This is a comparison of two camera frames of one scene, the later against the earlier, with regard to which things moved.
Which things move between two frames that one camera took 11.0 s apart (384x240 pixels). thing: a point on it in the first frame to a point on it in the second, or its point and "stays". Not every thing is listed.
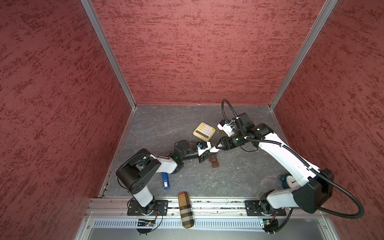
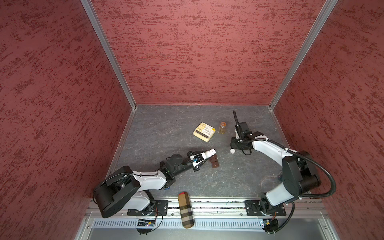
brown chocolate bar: x=213 y=159 stays
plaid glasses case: x=186 y=210 stays
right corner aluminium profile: x=301 y=55 stays
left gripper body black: x=201 y=158 to x=189 y=153
